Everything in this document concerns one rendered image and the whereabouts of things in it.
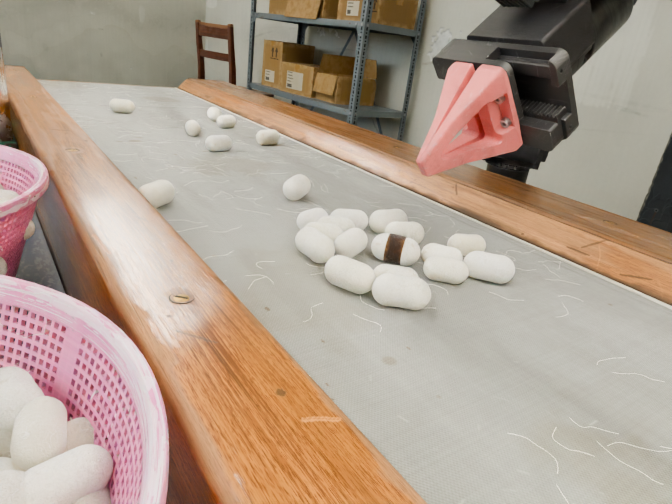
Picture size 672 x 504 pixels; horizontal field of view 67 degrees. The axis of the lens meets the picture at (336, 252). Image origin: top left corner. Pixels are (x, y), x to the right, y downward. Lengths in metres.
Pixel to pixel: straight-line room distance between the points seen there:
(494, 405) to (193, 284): 0.16
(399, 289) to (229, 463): 0.17
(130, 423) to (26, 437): 0.04
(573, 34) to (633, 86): 2.05
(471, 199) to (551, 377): 0.29
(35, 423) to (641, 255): 0.42
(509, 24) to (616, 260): 0.20
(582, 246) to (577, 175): 2.06
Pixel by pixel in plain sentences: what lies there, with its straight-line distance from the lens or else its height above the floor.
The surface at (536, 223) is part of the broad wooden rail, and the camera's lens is 0.50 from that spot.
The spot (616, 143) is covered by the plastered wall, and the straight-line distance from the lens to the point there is 2.46.
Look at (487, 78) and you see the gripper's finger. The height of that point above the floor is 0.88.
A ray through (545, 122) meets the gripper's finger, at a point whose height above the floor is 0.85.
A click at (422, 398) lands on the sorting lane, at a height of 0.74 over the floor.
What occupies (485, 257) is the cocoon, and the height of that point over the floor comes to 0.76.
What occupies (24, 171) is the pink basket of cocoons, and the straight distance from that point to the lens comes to 0.49.
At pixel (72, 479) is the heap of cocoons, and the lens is 0.21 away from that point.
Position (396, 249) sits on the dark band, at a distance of 0.37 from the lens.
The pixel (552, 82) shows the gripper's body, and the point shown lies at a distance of 0.37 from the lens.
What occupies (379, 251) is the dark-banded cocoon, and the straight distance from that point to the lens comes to 0.37.
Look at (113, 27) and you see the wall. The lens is 4.94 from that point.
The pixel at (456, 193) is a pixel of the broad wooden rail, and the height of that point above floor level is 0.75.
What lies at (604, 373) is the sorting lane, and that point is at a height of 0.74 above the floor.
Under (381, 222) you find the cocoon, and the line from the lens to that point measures 0.42.
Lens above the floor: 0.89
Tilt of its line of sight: 23 degrees down
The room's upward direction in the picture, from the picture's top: 8 degrees clockwise
